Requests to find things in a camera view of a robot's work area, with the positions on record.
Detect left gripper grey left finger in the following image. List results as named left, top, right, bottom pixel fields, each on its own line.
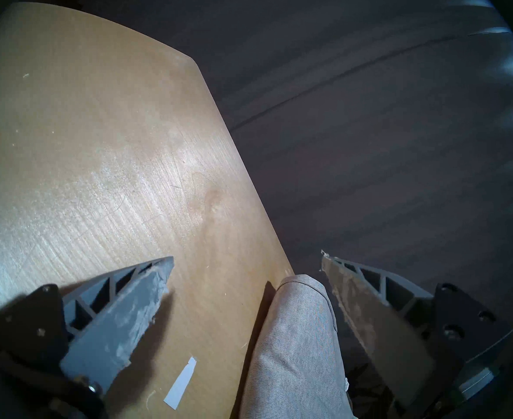
left=0, top=256, right=174, bottom=398

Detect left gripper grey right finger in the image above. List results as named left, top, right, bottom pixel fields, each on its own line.
left=321, top=250, right=512, bottom=413

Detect grey drawstring pants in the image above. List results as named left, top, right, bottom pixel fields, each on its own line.
left=239, top=274, right=357, bottom=419

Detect short white tape strip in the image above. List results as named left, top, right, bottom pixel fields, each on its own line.
left=164, top=356, right=197, bottom=409

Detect beige pleated curtain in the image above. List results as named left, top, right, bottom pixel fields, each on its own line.
left=86, top=0, right=513, bottom=379

